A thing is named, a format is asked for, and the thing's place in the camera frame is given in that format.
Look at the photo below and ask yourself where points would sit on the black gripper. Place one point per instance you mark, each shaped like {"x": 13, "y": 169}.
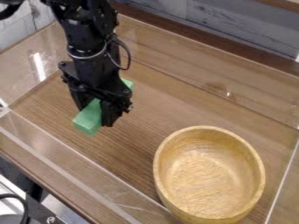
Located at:
{"x": 97, "y": 70}

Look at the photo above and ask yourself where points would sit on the green rectangular block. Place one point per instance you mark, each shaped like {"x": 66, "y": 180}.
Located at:
{"x": 87, "y": 120}

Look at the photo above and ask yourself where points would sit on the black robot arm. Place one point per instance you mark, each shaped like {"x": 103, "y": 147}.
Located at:
{"x": 89, "y": 22}

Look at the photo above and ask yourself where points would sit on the brown wooden bowl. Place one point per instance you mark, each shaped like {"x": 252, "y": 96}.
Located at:
{"x": 209, "y": 175}

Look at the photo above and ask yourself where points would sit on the clear acrylic tray wall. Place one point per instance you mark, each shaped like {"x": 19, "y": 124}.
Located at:
{"x": 190, "y": 83}

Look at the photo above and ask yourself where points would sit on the black metal table mount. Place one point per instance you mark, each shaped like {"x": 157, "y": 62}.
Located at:
{"x": 22, "y": 199}

